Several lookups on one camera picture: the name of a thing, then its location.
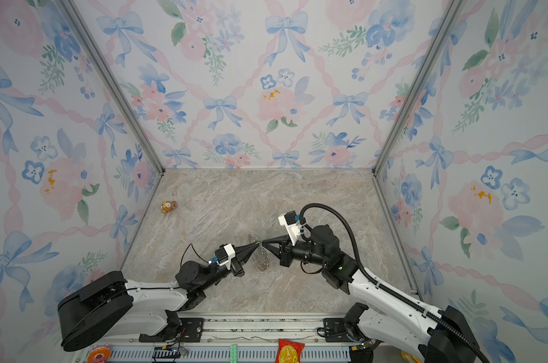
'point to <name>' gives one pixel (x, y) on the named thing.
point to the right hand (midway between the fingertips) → (265, 244)
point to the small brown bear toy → (167, 206)
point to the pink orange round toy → (99, 354)
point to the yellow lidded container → (409, 358)
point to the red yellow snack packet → (288, 352)
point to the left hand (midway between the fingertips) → (257, 243)
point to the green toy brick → (233, 353)
